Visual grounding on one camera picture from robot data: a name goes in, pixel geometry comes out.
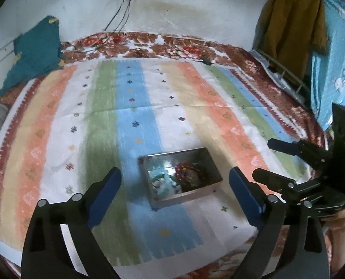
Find striped pastel blanket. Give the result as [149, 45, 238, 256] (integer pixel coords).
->
[0, 58, 312, 268]

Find mustard hanging garment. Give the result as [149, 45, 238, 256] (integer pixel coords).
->
[261, 0, 327, 79]

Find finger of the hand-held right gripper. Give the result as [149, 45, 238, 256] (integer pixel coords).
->
[267, 138, 334, 170]
[252, 167, 337, 202]

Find light blue bead bracelet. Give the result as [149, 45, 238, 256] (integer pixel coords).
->
[151, 173, 177, 195]

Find black cable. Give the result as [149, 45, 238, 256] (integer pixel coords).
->
[104, 0, 128, 32]
[119, 0, 134, 32]

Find metal bed rail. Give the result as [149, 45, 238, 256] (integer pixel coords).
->
[254, 49, 315, 102]

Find person's right forearm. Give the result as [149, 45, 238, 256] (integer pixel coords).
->
[328, 209, 345, 272]

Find metal tin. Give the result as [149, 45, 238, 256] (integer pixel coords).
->
[138, 147, 223, 209]

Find red bead bracelet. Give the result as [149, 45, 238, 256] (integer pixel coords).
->
[174, 164, 204, 185]

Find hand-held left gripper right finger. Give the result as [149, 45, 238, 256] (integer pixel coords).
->
[229, 166, 331, 279]

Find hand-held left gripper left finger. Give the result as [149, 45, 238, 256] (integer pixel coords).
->
[21, 166, 122, 279]

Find teal cloth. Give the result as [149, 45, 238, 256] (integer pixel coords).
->
[0, 16, 65, 98]

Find green bangle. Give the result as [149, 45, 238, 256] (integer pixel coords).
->
[149, 169, 176, 193]

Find light blue printed cloth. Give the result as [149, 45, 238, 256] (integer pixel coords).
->
[309, 0, 345, 131]

